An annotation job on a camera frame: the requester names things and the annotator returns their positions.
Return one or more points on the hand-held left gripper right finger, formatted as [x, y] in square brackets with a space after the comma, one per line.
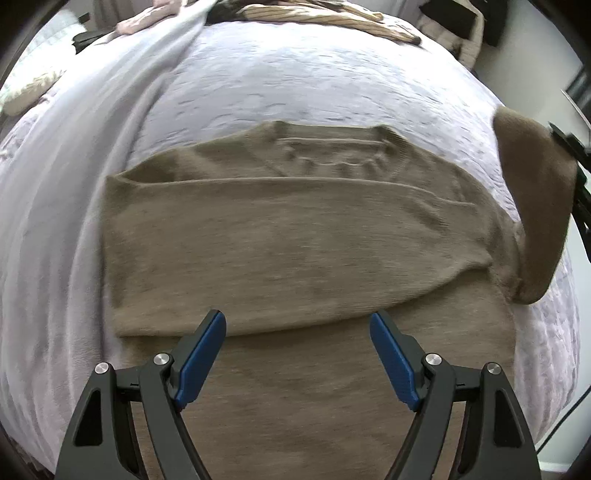
[392, 355]

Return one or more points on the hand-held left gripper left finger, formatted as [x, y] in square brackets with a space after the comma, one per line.
[203, 360]

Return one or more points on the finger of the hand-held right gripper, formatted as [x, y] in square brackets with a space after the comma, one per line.
[584, 198]

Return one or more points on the brown knit sweater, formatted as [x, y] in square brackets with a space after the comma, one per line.
[295, 240]

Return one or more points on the white fleece blanket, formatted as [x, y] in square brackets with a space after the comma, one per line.
[69, 184]

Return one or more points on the black box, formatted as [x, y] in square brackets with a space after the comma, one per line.
[450, 16]

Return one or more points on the lavender embossed blanket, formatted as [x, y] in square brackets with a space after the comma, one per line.
[323, 83]

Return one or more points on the beige striped sweater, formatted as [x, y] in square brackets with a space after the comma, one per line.
[323, 21]

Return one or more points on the cream fluffy pillow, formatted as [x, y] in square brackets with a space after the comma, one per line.
[32, 87]

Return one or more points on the small black object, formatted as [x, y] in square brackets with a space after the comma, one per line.
[85, 40]

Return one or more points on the pink garment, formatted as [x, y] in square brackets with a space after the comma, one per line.
[143, 21]

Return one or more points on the dark garment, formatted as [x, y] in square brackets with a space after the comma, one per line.
[226, 11]

